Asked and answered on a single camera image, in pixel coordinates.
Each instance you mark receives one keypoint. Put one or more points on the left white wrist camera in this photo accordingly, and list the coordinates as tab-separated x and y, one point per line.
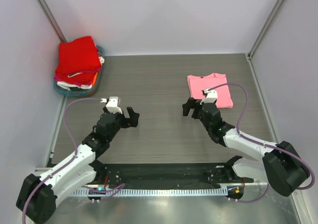
112	105

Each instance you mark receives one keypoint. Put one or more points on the teal plastic basket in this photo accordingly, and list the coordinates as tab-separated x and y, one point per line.
73	90

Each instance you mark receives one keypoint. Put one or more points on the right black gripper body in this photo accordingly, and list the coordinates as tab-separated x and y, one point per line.
196	108

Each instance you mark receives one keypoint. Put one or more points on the slotted cable duct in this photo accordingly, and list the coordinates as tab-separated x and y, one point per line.
83	192

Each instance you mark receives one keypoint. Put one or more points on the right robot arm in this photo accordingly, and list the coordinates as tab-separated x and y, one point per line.
279	165

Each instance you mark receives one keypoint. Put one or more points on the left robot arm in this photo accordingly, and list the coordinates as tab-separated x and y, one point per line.
39	196

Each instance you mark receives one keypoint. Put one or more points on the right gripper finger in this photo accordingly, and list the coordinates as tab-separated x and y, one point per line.
186	107
192	102

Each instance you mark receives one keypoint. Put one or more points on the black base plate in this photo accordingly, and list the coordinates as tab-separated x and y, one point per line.
210	172

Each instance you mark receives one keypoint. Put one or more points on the stack of folded clothes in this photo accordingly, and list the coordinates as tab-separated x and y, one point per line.
80	79

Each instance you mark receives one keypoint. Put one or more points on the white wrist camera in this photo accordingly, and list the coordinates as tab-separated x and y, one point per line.
210	96
112	105

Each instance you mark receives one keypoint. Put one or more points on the red t-shirt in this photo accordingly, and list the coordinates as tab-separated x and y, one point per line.
78	56

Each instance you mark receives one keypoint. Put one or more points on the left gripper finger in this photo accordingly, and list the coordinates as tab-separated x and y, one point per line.
132	114
133	122

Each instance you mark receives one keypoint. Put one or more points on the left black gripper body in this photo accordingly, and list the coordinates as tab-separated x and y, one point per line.
124	122

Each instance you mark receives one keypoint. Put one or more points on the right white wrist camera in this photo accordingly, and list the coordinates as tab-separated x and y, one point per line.
210	96

